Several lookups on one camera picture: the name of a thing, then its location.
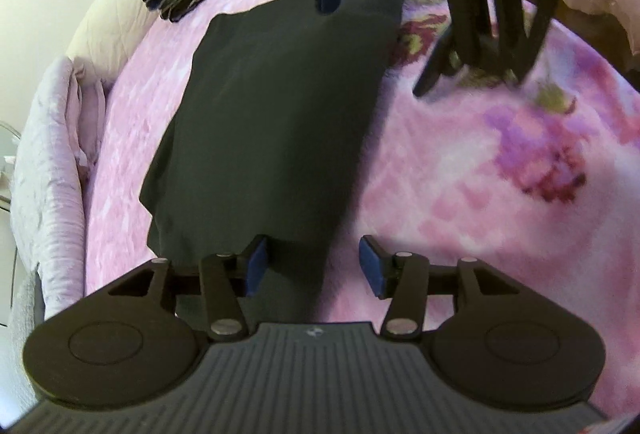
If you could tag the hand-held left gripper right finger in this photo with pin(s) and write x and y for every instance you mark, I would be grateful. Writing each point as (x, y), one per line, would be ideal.
(372, 266)

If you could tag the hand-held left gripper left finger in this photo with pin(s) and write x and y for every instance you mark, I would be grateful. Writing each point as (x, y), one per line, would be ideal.
(257, 266)

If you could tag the lilac crumpled pillow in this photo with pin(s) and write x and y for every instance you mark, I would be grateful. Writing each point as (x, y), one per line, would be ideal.
(50, 189)

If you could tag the pink floral bed sheet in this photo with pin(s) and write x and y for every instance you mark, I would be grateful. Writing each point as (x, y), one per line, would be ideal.
(475, 214)

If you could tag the dark sweatshirt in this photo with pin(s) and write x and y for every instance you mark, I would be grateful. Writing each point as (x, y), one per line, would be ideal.
(275, 113)

